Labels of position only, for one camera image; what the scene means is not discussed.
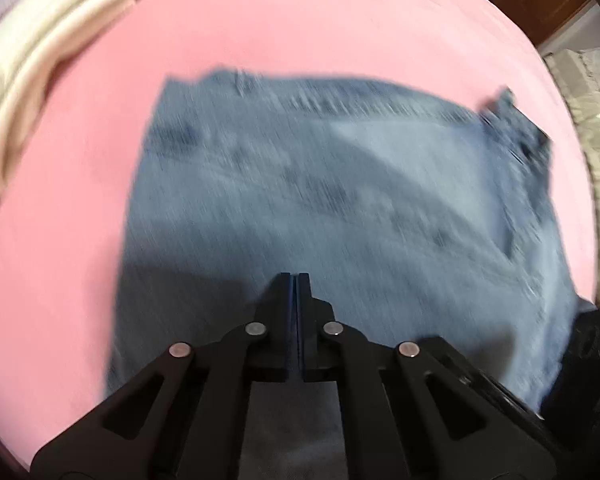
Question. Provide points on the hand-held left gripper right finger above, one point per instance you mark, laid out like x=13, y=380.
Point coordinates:
x=304, y=310

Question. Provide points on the cream folded garment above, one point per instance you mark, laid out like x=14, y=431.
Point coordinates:
x=20, y=60

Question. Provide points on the pink blanket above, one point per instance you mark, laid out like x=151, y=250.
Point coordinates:
x=305, y=15

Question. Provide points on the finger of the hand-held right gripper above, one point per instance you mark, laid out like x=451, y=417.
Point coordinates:
x=480, y=375

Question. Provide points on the grey patterned cloth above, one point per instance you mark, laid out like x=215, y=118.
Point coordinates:
x=597, y=110

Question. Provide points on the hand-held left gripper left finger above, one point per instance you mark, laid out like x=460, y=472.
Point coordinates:
x=286, y=310

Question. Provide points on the blue denim garment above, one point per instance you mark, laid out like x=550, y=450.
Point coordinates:
x=330, y=185

